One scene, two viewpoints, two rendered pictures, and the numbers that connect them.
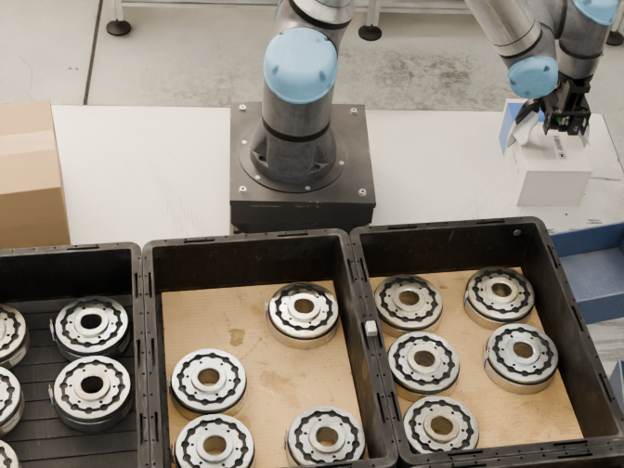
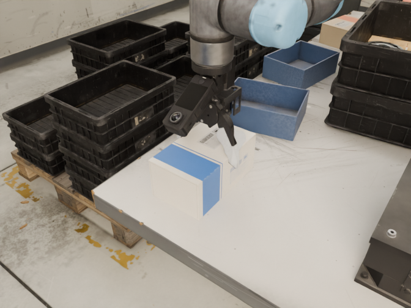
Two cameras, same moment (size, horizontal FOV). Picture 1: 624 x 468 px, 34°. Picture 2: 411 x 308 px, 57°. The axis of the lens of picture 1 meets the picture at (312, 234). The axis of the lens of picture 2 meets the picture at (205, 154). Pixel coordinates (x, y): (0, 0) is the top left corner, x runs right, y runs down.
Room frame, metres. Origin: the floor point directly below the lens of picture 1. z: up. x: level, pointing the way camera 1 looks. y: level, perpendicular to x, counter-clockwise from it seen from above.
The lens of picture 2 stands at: (1.90, 0.00, 1.23)
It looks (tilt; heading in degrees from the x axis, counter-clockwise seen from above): 37 degrees down; 223
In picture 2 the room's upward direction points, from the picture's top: straight up
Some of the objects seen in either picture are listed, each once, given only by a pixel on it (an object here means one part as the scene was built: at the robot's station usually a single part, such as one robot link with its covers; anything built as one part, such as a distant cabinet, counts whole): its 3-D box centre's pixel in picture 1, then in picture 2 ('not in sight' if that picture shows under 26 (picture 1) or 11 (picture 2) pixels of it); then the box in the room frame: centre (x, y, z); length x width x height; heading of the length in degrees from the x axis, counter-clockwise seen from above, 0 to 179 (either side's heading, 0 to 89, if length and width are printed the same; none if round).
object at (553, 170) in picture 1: (542, 151); (204, 164); (1.45, -0.42, 0.75); 0.20 x 0.12 x 0.09; 7
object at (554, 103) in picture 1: (566, 97); (213, 90); (1.42, -0.42, 0.90); 0.09 x 0.08 x 0.12; 7
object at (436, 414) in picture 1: (441, 426); not in sight; (0.75, -0.19, 0.86); 0.05 x 0.05 x 0.01
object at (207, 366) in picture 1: (208, 377); not in sight; (0.79, 0.12, 0.86); 0.05 x 0.05 x 0.01
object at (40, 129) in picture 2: not in sight; (64, 126); (1.25, -1.52, 0.26); 0.40 x 0.30 x 0.23; 7
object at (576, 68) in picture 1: (578, 57); (210, 48); (1.43, -0.43, 0.98); 0.08 x 0.08 x 0.05
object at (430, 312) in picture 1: (408, 300); not in sight; (0.96, -0.15, 0.86); 0.10 x 0.10 x 0.01
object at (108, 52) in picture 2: not in sight; (123, 76); (0.85, -1.57, 0.37); 0.40 x 0.30 x 0.45; 7
